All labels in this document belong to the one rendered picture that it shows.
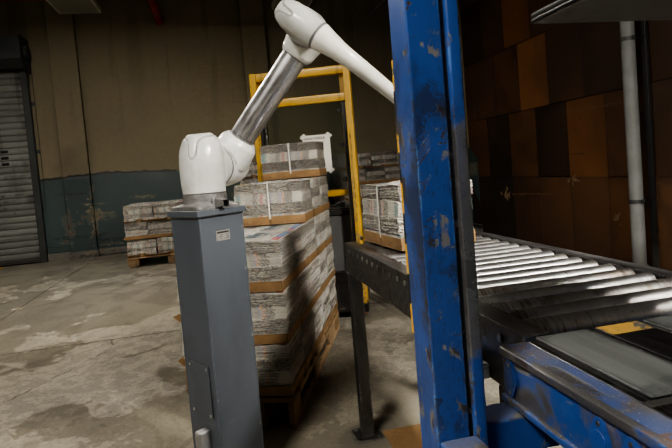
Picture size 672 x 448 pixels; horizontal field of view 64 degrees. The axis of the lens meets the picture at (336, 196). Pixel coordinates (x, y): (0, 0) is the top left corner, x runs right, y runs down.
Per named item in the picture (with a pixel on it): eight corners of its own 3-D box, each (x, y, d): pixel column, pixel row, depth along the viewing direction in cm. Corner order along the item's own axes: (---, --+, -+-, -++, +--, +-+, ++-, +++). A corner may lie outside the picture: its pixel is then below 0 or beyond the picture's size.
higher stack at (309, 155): (276, 343, 352) (258, 145, 345) (286, 328, 382) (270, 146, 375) (334, 340, 346) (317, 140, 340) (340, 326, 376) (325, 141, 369)
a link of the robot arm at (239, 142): (186, 171, 208) (210, 170, 229) (219, 195, 206) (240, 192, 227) (297, -3, 195) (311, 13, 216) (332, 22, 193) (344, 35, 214)
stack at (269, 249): (211, 430, 237) (193, 243, 233) (276, 342, 353) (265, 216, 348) (297, 429, 232) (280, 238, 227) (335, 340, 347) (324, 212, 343)
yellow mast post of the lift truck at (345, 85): (356, 303, 398) (336, 64, 389) (357, 300, 407) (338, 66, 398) (368, 303, 397) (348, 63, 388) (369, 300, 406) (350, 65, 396)
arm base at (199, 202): (204, 211, 180) (202, 194, 180) (170, 211, 196) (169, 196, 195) (248, 205, 194) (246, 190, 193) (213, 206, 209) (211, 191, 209)
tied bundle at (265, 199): (235, 228, 288) (231, 185, 287) (250, 222, 317) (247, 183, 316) (305, 223, 284) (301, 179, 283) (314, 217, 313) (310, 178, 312)
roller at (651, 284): (481, 325, 114) (480, 302, 114) (668, 296, 124) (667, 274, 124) (493, 331, 109) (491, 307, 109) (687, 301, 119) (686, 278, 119)
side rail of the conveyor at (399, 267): (345, 271, 222) (343, 242, 221) (358, 269, 223) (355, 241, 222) (526, 407, 91) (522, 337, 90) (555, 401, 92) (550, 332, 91)
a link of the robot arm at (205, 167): (173, 196, 189) (167, 133, 188) (196, 192, 207) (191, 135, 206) (216, 192, 186) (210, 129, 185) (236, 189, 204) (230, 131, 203)
